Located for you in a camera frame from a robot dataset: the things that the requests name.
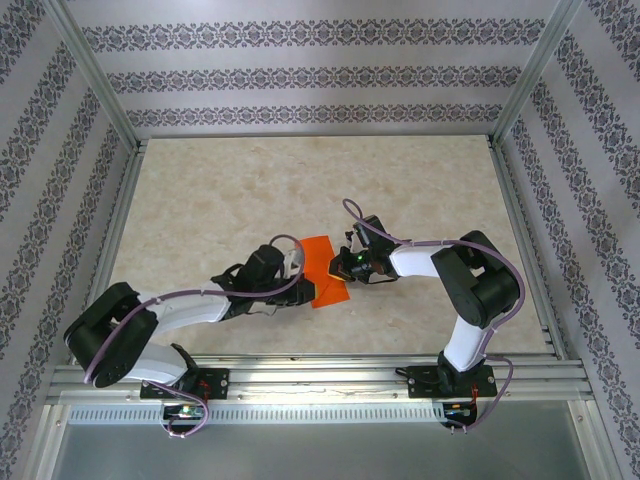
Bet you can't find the aluminium side rail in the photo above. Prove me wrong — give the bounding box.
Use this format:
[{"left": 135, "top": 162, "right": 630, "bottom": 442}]
[
  {"left": 487, "top": 137, "right": 569, "bottom": 361},
  {"left": 69, "top": 139, "right": 149, "bottom": 364}
]

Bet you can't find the orange paper sheet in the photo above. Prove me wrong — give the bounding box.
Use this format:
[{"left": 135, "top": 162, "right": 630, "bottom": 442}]
[{"left": 298, "top": 234, "right": 352, "bottom": 311}]

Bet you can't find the small controller board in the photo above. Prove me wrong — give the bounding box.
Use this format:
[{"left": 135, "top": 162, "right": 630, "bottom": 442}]
[
  {"left": 442, "top": 402, "right": 479, "bottom": 426},
  {"left": 162, "top": 404, "right": 206, "bottom": 421}
]

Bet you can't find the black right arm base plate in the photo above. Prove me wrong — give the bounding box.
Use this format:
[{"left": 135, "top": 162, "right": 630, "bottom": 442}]
[{"left": 407, "top": 365, "right": 499, "bottom": 400}]

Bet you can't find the grey metal shelf plate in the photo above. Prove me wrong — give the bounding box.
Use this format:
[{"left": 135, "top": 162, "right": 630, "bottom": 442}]
[{"left": 37, "top": 402, "right": 609, "bottom": 480}]

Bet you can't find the slotted grey cable duct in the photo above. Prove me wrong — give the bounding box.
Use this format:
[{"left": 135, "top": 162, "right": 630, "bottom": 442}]
[{"left": 67, "top": 402, "right": 446, "bottom": 426}]

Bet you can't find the aluminium frame post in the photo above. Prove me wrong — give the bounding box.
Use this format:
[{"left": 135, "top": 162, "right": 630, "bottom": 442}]
[
  {"left": 489, "top": 0, "right": 591, "bottom": 149},
  {"left": 42, "top": 0, "right": 146, "bottom": 154}
]

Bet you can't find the aluminium mounting rail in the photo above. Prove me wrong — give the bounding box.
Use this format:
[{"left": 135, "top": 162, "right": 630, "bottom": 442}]
[{"left": 47, "top": 354, "right": 596, "bottom": 404}]

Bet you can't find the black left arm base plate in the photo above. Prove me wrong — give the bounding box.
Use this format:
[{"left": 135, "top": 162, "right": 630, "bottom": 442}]
[{"left": 139, "top": 368, "right": 230, "bottom": 400}]

